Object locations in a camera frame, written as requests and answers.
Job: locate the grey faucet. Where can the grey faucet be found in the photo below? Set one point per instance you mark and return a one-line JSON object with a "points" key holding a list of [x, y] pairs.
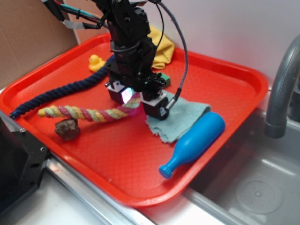
{"points": [[284, 100]]}

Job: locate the grey sink basin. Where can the grey sink basin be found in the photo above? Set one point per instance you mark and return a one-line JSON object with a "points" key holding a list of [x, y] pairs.
{"points": [[249, 153]]}

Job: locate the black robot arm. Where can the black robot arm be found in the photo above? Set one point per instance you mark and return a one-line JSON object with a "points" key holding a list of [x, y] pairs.
{"points": [[126, 21]]}

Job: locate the green rectangular block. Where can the green rectangular block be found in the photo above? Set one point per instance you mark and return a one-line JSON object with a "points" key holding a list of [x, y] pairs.
{"points": [[167, 79]]}

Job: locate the sink drain cover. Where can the sink drain cover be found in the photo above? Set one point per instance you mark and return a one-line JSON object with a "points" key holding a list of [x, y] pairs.
{"points": [[259, 196]]}

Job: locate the red plastic tray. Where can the red plastic tray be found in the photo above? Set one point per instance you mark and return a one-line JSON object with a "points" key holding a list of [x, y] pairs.
{"points": [[122, 158]]}

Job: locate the yellow microfiber cloth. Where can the yellow microfiber cloth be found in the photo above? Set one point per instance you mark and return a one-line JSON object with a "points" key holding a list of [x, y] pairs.
{"points": [[165, 48]]}

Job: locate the brown cardboard panel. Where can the brown cardboard panel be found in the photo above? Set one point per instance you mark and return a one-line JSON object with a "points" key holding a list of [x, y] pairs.
{"points": [[31, 36]]}

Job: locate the yellow rubber duck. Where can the yellow rubber duck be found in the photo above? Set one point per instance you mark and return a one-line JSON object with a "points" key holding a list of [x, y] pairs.
{"points": [[95, 63]]}

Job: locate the black metal bracket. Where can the black metal bracket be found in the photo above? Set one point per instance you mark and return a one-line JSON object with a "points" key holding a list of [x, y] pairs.
{"points": [[22, 162]]}

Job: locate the blue plastic bottle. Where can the blue plastic bottle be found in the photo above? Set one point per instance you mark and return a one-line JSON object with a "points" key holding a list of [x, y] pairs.
{"points": [[194, 142]]}

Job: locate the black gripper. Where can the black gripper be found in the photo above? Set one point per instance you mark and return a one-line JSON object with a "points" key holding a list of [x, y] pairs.
{"points": [[131, 69]]}

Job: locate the light blue cloth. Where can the light blue cloth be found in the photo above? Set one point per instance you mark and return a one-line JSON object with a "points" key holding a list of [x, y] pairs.
{"points": [[181, 118]]}

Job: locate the brown rock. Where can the brown rock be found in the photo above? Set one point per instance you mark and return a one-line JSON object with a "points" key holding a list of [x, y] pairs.
{"points": [[67, 129]]}

